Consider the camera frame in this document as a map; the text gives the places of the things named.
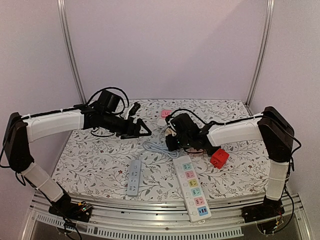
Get bundled light cables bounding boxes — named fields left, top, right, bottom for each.
left=138, top=127, right=186, bottom=161

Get left aluminium frame post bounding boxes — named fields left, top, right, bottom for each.
left=56, top=0, right=86, bottom=104

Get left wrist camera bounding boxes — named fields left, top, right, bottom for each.
left=121, top=102, right=141, bottom=120

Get white colourful power strip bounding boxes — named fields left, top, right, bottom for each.
left=172, top=155, right=212, bottom=224

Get grey-blue power strip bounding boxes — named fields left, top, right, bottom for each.
left=126, top=159, right=142, bottom=197

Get aluminium frame post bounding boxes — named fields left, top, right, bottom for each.
left=245, top=0, right=275, bottom=108
left=56, top=0, right=86, bottom=104

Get floral table mat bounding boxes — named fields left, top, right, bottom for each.
left=52, top=99, right=270, bottom=202

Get beige cube socket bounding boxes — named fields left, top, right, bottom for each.
left=164, top=127, right=176, bottom=137

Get pink cube socket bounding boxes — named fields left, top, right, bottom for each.
left=185, top=148, right=205, bottom=155

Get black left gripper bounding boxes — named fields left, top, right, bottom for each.
left=101, top=111, right=152, bottom=140

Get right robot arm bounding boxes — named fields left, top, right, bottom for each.
left=165, top=106, right=302, bottom=223

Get pink round socket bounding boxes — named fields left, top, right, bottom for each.
left=157, top=109, right=172, bottom=127

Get red cube socket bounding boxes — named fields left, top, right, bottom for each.
left=210, top=148, right=230, bottom=169

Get right aluminium frame post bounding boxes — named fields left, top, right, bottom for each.
left=245, top=0, right=275, bottom=108

